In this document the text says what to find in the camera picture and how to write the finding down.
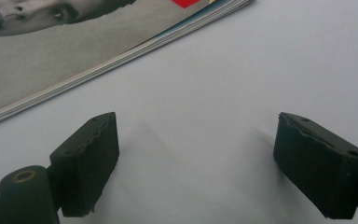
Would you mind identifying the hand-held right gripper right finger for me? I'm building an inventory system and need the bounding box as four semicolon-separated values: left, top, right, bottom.
272;111;358;220

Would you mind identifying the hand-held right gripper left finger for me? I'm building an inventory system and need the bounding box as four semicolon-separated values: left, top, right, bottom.
48;111;120;218

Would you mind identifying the grey photo cover magazine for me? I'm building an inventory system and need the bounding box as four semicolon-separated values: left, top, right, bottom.
0;0;252;131

